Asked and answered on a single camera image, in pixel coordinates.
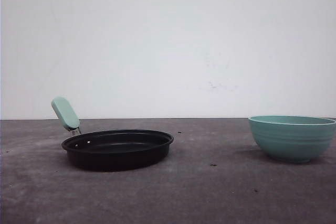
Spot black frying pan green handle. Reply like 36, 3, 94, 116
51, 97, 174, 171

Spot teal ceramic bowl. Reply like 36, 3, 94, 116
248, 115, 335, 163

